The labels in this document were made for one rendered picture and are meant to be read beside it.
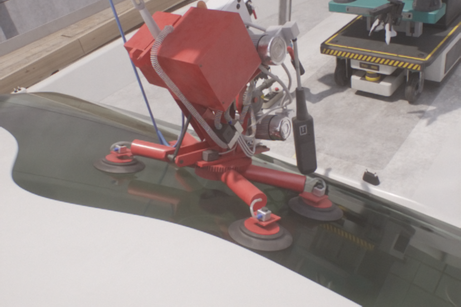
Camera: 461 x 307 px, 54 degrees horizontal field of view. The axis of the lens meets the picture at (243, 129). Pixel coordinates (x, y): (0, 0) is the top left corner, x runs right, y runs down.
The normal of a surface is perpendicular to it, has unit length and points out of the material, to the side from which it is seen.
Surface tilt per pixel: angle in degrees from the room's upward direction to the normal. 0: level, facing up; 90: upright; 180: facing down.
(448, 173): 8
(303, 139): 90
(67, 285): 21
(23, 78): 90
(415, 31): 90
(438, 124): 0
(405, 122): 0
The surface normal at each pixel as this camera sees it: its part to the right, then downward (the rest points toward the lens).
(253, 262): 0.09, -0.94
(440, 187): -0.05, -0.78
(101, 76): 0.76, 0.26
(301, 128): 0.27, 0.51
